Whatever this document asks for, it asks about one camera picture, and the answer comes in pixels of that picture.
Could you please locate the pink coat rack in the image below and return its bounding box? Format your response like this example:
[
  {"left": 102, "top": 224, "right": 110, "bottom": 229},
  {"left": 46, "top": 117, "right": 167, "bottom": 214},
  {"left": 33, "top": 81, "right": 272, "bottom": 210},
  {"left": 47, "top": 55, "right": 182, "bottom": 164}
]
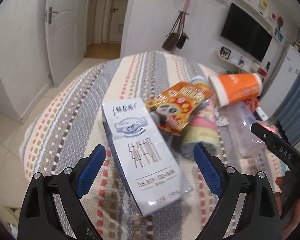
[{"left": 171, "top": 0, "right": 203, "bottom": 54}]

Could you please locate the black wall television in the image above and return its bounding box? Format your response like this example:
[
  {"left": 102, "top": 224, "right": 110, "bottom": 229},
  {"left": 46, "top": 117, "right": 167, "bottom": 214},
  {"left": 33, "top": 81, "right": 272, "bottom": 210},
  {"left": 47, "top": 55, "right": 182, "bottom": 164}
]
[{"left": 221, "top": 3, "right": 272, "bottom": 62}]

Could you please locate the purple white packet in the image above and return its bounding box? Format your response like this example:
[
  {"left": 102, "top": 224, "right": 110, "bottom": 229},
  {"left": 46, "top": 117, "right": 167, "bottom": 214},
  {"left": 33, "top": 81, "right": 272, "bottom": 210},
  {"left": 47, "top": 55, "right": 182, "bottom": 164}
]
[{"left": 226, "top": 102, "right": 265, "bottom": 158}]

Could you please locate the red blue card box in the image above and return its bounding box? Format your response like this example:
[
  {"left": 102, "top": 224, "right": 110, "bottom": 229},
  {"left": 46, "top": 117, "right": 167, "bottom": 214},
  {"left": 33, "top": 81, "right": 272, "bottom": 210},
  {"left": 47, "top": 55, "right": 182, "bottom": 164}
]
[{"left": 244, "top": 98, "right": 260, "bottom": 113}]

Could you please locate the orange panda snack bag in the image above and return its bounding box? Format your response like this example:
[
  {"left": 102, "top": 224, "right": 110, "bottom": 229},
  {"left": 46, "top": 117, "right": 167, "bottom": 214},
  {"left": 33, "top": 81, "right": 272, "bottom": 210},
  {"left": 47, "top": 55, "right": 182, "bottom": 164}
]
[{"left": 146, "top": 82, "right": 214, "bottom": 135}]

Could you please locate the black hanging pouch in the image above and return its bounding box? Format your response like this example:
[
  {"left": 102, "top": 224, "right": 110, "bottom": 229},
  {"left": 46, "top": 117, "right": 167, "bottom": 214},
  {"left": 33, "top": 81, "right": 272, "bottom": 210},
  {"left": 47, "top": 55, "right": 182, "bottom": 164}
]
[{"left": 176, "top": 33, "right": 189, "bottom": 49}]

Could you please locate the person's right hand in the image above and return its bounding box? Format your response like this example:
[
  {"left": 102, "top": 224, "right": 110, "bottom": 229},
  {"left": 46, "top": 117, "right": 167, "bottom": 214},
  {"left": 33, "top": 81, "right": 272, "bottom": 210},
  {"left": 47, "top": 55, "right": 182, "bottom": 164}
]
[{"left": 274, "top": 175, "right": 300, "bottom": 239}]

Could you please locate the white wall shelf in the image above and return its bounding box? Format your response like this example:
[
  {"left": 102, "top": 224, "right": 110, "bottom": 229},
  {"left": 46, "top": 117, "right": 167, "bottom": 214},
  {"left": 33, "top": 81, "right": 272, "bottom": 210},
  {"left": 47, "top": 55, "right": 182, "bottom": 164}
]
[{"left": 214, "top": 49, "right": 252, "bottom": 73}]

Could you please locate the white milk carton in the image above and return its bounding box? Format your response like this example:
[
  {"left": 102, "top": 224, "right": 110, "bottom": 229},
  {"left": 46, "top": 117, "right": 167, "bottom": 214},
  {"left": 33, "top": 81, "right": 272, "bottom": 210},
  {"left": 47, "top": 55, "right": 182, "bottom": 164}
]
[{"left": 102, "top": 98, "right": 193, "bottom": 216}]

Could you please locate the white heart-print wrapper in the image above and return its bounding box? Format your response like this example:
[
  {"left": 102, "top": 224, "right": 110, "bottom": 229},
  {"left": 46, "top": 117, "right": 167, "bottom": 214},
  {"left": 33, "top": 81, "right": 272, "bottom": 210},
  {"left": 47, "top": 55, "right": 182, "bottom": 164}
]
[{"left": 216, "top": 115, "right": 229, "bottom": 127}]

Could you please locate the orange white canister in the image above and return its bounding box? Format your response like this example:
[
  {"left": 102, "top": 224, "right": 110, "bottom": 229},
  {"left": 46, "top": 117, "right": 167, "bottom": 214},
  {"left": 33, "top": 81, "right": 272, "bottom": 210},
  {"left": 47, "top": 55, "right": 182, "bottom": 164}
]
[{"left": 209, "top": 73, "right": 262, "bottom": 107}]

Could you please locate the white refrigerator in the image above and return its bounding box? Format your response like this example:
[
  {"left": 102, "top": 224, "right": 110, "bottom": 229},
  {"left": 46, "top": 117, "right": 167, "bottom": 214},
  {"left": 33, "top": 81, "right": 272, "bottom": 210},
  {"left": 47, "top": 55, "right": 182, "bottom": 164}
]
[{"left": 260, "top": 45, "right": 300, "bottom": 117}]

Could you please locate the blue curtain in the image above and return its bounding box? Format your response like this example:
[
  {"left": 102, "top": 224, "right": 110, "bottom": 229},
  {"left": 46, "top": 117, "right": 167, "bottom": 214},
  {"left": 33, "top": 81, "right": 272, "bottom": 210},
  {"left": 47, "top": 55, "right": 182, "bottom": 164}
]
[{"left": 275, "top": 31, "right": 300, "bottom": 146}]

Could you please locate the striped woven tablecloth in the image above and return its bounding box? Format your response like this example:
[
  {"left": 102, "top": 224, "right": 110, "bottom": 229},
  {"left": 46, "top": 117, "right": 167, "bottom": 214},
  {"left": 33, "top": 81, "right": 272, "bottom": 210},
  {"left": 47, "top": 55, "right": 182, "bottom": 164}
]
[{"left": 20, "top": 51, "right": 217, "bottom": 239}]

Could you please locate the white blue milk box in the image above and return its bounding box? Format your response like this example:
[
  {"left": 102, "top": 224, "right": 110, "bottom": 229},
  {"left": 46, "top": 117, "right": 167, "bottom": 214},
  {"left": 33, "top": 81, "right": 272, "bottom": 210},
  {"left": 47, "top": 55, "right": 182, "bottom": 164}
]
[{"left": 253, "top": 106, "right": 269, "bottom": 121}]

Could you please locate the framed butterfly picture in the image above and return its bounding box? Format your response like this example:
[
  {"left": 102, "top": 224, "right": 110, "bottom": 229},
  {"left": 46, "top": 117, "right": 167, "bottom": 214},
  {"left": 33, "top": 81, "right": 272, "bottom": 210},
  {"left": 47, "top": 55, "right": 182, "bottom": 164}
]
[{"left": 220, "top": 46, "right": 231, "bottom": 60}]

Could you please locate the white open door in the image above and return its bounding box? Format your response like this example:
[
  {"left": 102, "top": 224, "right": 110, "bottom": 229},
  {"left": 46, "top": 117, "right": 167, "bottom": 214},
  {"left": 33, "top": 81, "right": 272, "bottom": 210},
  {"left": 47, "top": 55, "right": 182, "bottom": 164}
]
[{"left": 45, "top": 0, "right": 89, "bottom": 87}]

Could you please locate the white red wall cubby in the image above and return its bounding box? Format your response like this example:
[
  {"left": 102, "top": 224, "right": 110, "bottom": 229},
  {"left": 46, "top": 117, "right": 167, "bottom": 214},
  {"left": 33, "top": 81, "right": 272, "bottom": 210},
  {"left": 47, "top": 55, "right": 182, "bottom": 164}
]
[{"left": 250, "top": 62, "right": 268, "bottom": 79}]

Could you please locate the pink cow drink bottle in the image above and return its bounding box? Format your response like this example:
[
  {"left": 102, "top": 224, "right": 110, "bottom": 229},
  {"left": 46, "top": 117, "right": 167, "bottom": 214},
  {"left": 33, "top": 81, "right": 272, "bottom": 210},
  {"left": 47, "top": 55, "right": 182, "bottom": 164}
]
[{"left": 181, "top": 76, "right": 221, "bottom": 159}]

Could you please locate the brown hanging handbag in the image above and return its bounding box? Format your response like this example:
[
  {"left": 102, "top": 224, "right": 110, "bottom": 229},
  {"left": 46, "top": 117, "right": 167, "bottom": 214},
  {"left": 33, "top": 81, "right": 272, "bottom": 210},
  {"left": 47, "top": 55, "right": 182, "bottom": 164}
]
[{"left": 162, "top": 12, "right": 182, "bottom": 51}]

